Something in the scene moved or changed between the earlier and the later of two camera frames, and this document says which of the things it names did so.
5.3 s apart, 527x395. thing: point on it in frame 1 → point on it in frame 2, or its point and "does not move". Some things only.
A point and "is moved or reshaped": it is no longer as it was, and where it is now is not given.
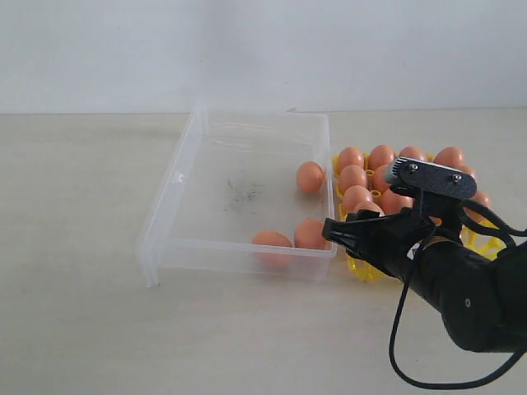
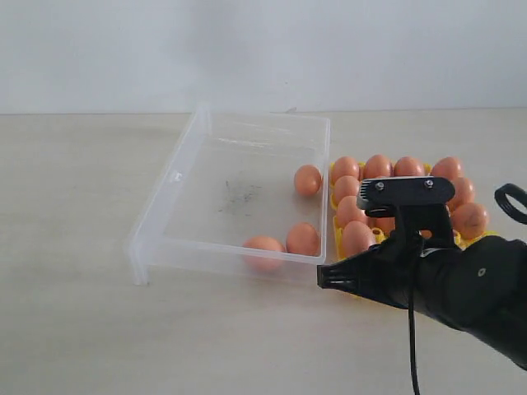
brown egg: [352, 175] → [346, 186]
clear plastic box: [243, 193] does not move
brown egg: [451, 157] → [448, 167]
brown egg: [482, 197] is moved or reshaped
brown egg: [468, 169] → [464, 192]
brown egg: [353, 195] is moved or reshaped
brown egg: [351, 155] → [345, 166]
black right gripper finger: [389, 242] → [380, 272]
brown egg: [380, 155] → [378, 166]
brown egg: [310, 176] does not move
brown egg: [412, 152] → [408, 166]
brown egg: [271, 239] → [263, 253]
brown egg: [368, 205] is moved or reshaped
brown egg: [393, 203] is moved or reshaped
